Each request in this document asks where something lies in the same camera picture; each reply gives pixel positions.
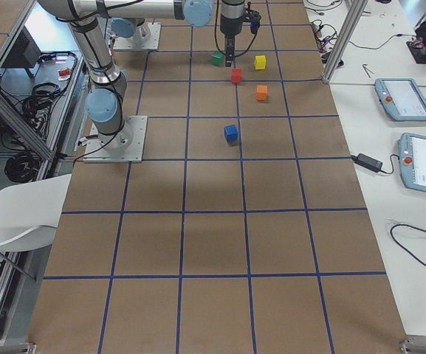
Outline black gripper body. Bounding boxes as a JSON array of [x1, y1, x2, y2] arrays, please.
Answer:
[[220, 0, 245, 37]]

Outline red wooden block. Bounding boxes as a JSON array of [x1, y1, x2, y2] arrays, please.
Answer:
[[230, 68, 243, 84]]

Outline green wooden block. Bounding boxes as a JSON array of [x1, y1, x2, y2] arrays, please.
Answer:
[[211, 51, 225, 67]]

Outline yellow wooden block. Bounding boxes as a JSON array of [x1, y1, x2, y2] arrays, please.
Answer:
[[254, 55, 267, 70]]

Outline orange wooden block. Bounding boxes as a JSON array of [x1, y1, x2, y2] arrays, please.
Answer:
[[255, 85, 268, 102]]

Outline blue wooden block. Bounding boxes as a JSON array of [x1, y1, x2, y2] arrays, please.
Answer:
[[224, 125, 238, 144]]

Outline black power adapter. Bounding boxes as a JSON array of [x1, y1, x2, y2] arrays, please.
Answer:
[[351, 153, 382, 173]]

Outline upper teach pendant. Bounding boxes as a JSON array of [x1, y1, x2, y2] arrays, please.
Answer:
[[374, 78, 426, 122]]

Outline teach pendant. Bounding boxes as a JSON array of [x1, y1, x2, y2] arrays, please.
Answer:
[[374, 78, 426, 122], [398, 133, 426, 192]]

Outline black control box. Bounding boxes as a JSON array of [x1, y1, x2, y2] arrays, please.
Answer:
[[1, 27, 41, 77]]

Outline lower teach pendant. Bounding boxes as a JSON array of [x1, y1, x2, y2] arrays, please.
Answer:
[[398, 133, 426, 192]]

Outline white chair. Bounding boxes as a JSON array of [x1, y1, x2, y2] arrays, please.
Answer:
[[0, 174, 72, 252]]

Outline aluminium frame post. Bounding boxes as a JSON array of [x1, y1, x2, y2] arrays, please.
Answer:
[[322, 0, 368, 84]]

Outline coiled black cables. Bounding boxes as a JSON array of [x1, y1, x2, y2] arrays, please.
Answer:
[[4, 150, 46, 184]]

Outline black cable loop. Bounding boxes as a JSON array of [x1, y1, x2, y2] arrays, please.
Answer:
[[389, 222, 426, 270]]

